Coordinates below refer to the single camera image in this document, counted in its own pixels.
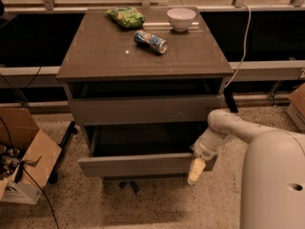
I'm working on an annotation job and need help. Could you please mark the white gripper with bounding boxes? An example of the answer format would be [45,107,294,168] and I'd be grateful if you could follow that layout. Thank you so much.
[187,127,232,185]

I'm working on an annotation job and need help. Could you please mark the drawer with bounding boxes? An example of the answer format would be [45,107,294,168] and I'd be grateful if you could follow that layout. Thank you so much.
[68,94,224,126]
[78,122,207,179]

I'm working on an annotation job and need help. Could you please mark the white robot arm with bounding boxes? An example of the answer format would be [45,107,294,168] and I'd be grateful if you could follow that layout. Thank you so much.
[188,110,305,229]

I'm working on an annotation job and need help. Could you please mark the dark brown drawer cabinet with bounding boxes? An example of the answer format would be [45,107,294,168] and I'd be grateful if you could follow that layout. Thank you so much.
[55,7,234,181]

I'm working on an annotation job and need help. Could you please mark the cardboard box on right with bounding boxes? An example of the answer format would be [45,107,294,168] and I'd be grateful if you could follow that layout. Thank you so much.
[286,83,305,134]

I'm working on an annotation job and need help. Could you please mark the cardboard box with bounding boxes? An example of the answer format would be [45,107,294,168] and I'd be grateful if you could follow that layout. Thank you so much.
[286,83,305,134]
[0,108,61,204]

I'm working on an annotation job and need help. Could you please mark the black stand leg left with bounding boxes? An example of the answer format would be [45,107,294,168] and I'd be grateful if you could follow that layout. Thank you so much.
[48,121,77,184]

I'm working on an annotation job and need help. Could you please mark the blue soda can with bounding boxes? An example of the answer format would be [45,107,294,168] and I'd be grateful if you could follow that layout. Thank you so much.
[133,31,168,54]

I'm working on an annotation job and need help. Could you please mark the white bowl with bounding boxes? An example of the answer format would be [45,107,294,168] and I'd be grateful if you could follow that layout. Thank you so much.
[167,8,196,31]

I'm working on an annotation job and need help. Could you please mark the cardboard box on left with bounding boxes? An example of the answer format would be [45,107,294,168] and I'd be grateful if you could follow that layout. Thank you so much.
[0,108,61,204]

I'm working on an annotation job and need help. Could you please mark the green snack bag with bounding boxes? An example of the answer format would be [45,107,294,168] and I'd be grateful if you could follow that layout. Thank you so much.
[105,7,145,29]

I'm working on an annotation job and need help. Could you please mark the metal parts in box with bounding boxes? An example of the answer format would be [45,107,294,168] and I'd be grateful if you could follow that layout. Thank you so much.
[0,144,21,180]

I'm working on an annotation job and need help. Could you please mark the black bracket behind cabinet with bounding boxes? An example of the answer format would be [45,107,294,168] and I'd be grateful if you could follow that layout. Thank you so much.
[223,87,238,114]

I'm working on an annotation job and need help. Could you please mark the white cable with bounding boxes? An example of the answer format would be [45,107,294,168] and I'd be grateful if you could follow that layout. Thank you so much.
[223,4,252,90]

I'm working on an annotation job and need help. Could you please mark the black cable on floor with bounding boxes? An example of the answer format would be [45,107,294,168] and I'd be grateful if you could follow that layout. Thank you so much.
[0,114,62,229]

